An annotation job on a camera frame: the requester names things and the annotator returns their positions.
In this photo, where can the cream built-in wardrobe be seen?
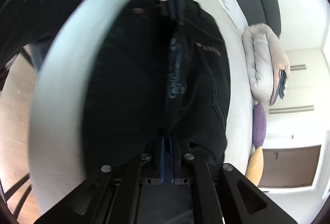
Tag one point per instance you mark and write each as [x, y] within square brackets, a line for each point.
[304, 108]

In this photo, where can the brown wooden door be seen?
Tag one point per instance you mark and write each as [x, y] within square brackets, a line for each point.
[289, 168]

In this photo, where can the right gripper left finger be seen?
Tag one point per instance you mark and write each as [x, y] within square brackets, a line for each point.
[153, 164]

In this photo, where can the purple cushion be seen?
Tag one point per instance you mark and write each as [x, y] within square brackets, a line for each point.
[259, 125]

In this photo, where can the black denim pants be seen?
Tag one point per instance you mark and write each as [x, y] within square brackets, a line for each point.
[154, 78]

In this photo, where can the yellow cushion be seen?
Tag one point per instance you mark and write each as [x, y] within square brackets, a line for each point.
[255, 166]

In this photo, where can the folded beige grey duvet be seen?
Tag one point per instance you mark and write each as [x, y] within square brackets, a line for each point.
[268, 65]

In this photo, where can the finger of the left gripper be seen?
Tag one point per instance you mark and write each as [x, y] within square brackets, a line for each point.
[181, 11]
[172, 9]

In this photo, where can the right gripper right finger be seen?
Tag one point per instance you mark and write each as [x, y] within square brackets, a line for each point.
[180, 161]

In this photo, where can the white bed sheet mattress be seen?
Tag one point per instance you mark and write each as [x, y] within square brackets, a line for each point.
[54, 151]

